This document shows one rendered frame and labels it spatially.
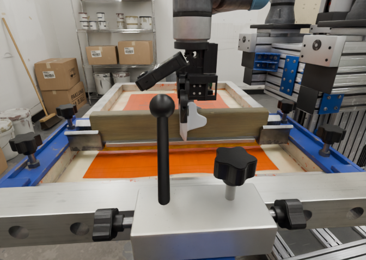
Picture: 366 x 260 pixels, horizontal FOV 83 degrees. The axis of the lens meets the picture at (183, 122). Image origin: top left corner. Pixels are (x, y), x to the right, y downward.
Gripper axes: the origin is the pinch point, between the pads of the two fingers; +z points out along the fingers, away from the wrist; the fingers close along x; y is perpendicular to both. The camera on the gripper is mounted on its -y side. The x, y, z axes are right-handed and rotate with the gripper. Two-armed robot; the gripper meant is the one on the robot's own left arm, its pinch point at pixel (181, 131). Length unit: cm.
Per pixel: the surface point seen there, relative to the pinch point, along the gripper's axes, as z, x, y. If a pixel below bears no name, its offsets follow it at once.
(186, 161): 5.3, -5.0, 0.9
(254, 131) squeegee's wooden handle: 0.0, -1.5, 17.4
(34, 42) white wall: -6, 297, -200
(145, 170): 5.3, -7.8, -8.1
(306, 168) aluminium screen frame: 4.2, -10.7, 25.5
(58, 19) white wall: -39, 367, -190
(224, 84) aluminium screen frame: 2, 56, 25
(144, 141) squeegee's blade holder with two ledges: 1.3, -2.6, -8.7
